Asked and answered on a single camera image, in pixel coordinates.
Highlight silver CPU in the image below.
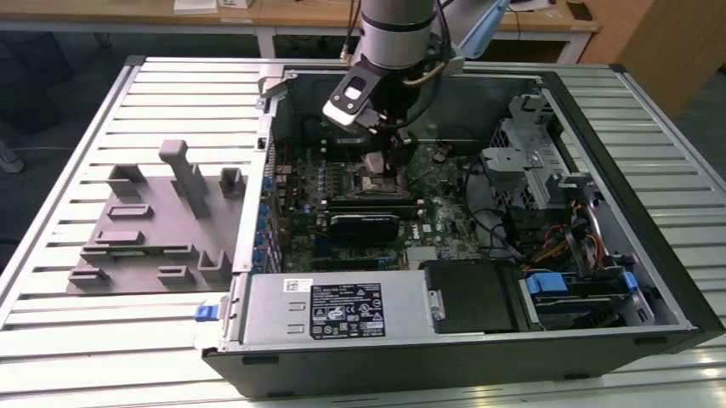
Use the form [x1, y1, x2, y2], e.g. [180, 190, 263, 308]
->
[364, 152, 391, 175]

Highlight CPU socket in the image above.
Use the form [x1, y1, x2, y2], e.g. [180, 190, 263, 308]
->
[351, 163, 415, 201]

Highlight black RAM slot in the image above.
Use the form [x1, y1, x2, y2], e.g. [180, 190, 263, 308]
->
[326, 197, 426, 210]
[326, 206, 426, 219]

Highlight black expansion slot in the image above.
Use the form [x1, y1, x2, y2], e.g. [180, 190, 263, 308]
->
[310, 254, 399, 271]

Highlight pale blue teach pendant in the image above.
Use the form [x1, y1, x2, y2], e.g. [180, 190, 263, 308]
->
[456, 0, 511, 60]

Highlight green motherboard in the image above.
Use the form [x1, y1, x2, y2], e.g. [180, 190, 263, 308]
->
[271, 139, 483, 273]

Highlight black graphics card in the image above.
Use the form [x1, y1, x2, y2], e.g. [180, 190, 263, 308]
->
[327, 213, 403, 244]

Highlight wooden desk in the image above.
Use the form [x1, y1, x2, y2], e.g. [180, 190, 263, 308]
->
[0, 0, 606, 60]

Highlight silver chipset heat sink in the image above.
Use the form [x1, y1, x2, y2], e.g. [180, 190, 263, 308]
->
[406, 248, 444, 269]

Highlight white box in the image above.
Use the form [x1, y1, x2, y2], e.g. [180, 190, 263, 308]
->
[172, 0, 218, 16]

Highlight black drive cover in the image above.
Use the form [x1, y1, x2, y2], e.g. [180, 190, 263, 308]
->
[422, 258, 534, 335]

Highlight wooden cabinet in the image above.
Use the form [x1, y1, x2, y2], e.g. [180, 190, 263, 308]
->
[581, 0, 726, 118]

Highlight silver power supply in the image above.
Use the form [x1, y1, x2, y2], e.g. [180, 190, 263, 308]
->
[238, 273, 434, 343]

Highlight disk bay with blue carrier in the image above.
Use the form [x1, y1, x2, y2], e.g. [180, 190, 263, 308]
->
[518, 269, 657, 332]

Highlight grey parts rack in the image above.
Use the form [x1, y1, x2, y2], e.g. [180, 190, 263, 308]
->
[65, 139, 251, 295]

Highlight blue case latch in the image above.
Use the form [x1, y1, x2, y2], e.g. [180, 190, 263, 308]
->
[192, 302, 222, 323]

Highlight black PC case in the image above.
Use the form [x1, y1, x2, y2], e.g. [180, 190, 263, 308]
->
[200, 63, 726, 399]

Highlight black office chair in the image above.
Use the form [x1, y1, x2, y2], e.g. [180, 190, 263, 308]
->
[0, 29, 79, 137]

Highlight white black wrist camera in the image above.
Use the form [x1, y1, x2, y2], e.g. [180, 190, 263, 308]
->
[322, 67, 392, 128]

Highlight orange yellow wire bundle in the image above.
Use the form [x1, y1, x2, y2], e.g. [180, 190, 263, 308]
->
[520, 199, 611, 273]

